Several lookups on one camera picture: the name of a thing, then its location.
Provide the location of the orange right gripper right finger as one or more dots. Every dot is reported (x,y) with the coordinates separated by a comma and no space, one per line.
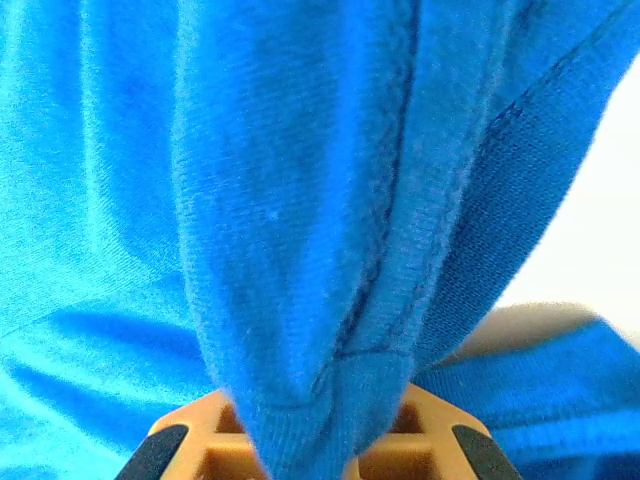
(430,440)

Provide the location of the blue t-shirt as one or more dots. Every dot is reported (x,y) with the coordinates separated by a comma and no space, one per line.
(250,200)

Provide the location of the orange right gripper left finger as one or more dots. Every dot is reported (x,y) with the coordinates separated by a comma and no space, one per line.
(200,445)

